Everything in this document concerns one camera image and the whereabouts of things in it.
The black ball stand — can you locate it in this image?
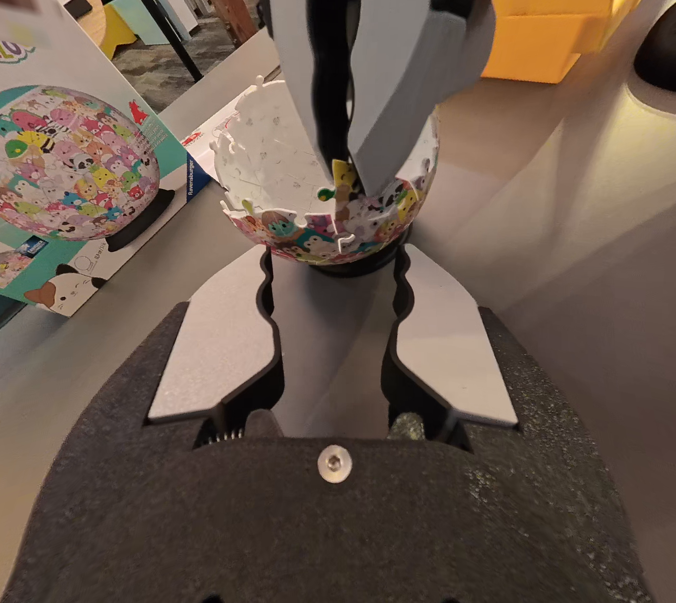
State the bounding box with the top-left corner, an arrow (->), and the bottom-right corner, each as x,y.
308,239 -> 414,278

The colourful puzzle piece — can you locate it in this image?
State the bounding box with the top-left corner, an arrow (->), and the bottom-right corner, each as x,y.
316,158 -> 366,203

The colourful puzzle ball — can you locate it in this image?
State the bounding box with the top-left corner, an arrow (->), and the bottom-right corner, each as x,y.
209,75 -> 441,266

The white instruction leaflet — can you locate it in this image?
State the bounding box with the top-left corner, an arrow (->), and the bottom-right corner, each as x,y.
179,106 -> 237,151

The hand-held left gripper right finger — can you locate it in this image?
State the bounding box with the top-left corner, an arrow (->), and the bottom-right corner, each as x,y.
381,243 -> 520,438

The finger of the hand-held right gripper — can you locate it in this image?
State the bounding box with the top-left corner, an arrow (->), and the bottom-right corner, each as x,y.
346,0 -> 443,196
261,0 -> 352,177

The yellow plastic bin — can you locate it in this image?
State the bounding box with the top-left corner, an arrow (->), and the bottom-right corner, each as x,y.
478,0 -> 676,85

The black textured wrist rest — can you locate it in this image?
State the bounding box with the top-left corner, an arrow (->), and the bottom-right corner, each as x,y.
633,9 -> 676,89

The small yellow object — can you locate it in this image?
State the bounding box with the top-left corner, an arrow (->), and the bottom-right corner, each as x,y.
99,4 -> 139,61

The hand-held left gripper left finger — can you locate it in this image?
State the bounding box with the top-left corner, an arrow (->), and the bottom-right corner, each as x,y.
146,245 -> 285,425

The puzzle ball cardboard box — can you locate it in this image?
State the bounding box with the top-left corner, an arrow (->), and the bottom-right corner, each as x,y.
0,0 -> 200,319

